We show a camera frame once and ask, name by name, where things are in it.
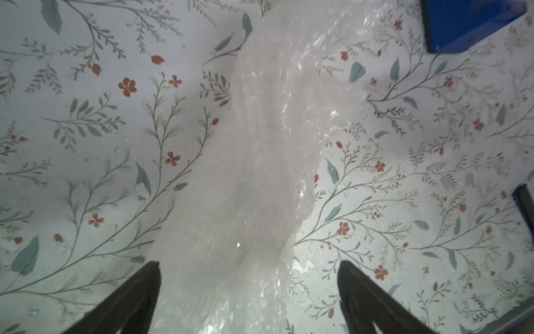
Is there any blue tape dispenser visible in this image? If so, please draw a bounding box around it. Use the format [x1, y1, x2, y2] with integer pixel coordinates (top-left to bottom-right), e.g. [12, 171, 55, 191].
[421, 0, 528, 54]

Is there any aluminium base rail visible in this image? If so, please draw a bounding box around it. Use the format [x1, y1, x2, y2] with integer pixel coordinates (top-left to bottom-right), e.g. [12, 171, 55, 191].
[478, 297, 533, 334]

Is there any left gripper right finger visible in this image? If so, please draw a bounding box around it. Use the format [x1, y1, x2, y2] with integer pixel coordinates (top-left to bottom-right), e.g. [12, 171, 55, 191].
[337, 260, 432, 333]

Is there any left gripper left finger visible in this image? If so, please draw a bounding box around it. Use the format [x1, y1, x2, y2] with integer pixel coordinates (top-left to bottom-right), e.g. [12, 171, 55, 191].
[65, 261, 161, 334]

